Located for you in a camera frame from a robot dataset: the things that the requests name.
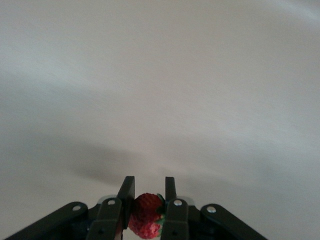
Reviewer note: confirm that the red strawberry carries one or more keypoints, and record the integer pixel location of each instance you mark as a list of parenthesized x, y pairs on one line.
[(147, 205)]

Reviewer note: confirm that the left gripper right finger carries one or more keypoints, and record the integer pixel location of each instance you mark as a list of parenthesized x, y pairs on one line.
[(177, 220)]

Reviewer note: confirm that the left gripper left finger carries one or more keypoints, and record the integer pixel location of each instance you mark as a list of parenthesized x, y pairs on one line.
[(107, 220)]

